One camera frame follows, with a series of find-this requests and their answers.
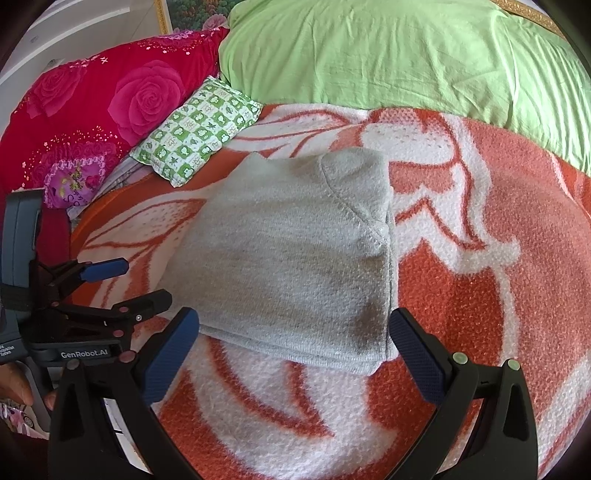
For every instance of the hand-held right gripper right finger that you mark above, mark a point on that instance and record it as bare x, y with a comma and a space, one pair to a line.
415, 355

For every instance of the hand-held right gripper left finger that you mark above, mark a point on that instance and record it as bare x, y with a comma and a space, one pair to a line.
168, 355

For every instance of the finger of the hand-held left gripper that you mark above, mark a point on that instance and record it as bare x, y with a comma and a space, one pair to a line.
147, 302
104, 269

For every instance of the grey knitted sweater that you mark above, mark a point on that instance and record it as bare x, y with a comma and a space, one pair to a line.
286, 258

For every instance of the person's left hand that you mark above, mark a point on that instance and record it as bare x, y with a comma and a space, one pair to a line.
16, 383

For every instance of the orange and white blanket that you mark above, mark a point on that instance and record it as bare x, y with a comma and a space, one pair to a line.
461, 286

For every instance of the grey striped cloth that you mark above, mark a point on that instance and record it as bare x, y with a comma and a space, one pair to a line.
120, 177

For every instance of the pink floral bedsheet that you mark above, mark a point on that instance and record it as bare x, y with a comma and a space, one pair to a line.
14, 417

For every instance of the green checked pillow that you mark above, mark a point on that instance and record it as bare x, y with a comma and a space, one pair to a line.
198, 129

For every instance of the red rose print pillow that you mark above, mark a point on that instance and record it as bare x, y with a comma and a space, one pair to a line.
115, 92

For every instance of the white cabinet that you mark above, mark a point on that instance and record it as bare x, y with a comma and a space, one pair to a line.
69, 37

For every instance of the gold framed floral picture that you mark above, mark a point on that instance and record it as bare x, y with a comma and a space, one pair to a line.
194, 14

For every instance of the light green duvet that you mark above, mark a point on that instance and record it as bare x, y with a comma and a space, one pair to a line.
392, 60

